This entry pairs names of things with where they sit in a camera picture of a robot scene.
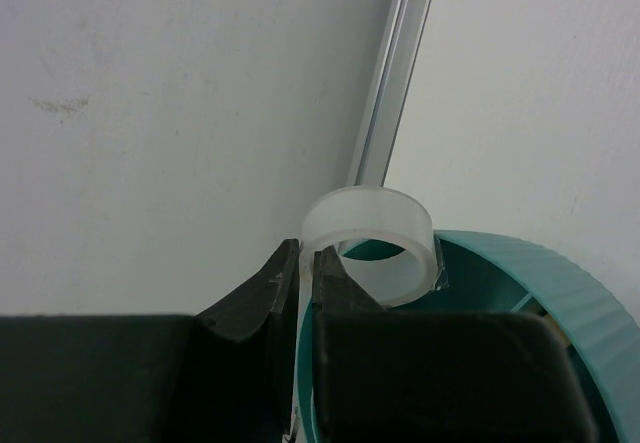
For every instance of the aluminium frame rail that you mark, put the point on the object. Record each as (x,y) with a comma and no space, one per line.
(388,91)

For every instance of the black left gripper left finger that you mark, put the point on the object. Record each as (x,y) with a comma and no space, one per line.
(223,375)

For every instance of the clear tape roll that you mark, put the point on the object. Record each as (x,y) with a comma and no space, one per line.
(384,239)

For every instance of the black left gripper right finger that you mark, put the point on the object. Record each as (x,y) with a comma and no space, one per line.
(407,376)

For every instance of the teal round desk organizer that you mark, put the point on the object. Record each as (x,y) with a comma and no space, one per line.
(490,273)

